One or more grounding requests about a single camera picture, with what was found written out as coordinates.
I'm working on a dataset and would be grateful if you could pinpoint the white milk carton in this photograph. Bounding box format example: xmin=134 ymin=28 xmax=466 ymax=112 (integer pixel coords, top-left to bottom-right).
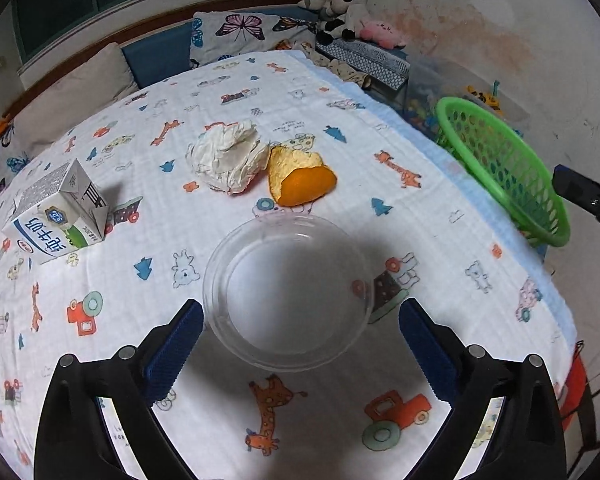
xmin=3 ymin=159 xmax=109 ymax=264

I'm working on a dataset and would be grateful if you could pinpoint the clear plastic lid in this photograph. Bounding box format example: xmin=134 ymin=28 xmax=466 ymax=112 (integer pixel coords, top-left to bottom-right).
xmin=202 ymin=214 xmax=374 ymax=373

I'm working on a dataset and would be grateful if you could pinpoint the orange peel piece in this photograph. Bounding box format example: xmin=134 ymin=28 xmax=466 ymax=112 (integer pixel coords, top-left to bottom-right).
xmin=268 ymin=145 xmax=337 ymax=207

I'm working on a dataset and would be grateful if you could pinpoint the red stool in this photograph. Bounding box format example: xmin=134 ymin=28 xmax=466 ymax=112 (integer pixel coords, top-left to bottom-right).
xmin=558 ymin=354 xmax=588 ymax=431

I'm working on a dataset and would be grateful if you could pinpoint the green plastic mesh basket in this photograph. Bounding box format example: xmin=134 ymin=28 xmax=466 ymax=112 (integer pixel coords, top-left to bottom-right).
xmin=436 ymin=96 xmax=570 ymax=247

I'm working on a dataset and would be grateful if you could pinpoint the clear plastic storage bin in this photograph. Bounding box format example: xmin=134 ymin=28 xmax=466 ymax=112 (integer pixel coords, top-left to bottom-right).
xmin=403 ymin=58 xmax=530 ymax=141

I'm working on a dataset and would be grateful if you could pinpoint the blue white patterned cloth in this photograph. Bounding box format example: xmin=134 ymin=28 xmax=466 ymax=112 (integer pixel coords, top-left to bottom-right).
xmin=316 ymin=39 xmax=411 ymax=91

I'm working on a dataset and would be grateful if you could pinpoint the pink plush toy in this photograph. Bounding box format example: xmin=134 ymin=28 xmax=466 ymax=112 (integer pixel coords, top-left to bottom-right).
xmin=358 ymin=20 xmax=407 ymax=50

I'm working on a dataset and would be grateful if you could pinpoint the left butterfly print pillow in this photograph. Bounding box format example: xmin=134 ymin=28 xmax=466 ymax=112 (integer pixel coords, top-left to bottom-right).
xmin=0 ymin=119 xmax=31 ymax=194

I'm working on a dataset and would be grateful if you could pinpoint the butterfly print pillow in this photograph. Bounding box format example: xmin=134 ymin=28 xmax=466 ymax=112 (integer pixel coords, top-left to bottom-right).
xmin=189 ymin=12 xmax=316 ymax=68
xmin=0 ymin=119 xmax=31 ymax=194

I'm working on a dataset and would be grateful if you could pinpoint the beige patterned clothing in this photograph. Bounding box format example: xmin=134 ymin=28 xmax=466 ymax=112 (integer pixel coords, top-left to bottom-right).
xmin=294 ymin=41 xmax=372 ymax=89

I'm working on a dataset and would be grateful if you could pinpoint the cartoon print bed sheet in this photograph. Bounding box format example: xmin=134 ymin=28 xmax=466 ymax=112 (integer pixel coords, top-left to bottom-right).
xmin=0 ymin=52 xmax=576 ymax=479

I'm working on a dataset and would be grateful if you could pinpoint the black white cow plush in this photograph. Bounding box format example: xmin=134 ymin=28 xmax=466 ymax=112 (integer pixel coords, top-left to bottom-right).
xmin=298 ymin=0 xmax=370 ymax=46

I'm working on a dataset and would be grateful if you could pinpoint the crumpled white paper tissue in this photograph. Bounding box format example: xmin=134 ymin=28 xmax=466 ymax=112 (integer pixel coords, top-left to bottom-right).
xmin=185 ymin=120 xmax=271 ymax=195

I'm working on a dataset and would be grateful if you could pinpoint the grey pillow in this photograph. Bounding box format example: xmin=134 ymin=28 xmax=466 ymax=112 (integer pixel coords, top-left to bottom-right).
xmin=14 ymin=44 xmax=138 ymax=158

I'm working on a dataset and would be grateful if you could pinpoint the blue headboard cushion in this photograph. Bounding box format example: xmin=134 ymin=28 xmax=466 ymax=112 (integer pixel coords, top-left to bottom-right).
xmin=121 ymin=21 xmax=192 ymax=89

